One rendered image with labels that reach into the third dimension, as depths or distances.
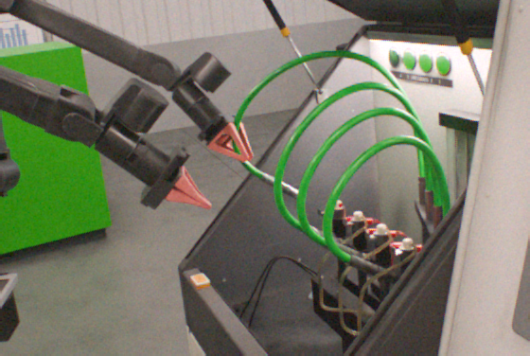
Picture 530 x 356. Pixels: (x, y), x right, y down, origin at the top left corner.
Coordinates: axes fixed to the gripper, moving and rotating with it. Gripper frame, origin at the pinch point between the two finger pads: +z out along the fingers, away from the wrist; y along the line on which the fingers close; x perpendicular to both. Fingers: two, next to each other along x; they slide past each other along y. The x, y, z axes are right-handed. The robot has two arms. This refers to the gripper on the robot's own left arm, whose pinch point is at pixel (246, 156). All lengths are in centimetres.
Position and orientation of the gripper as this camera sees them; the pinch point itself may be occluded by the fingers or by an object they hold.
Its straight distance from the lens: 134.4
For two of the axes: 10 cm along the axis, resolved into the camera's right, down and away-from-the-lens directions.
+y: 3.1, -0.7, 9.5
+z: 6.9, 7.1, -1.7
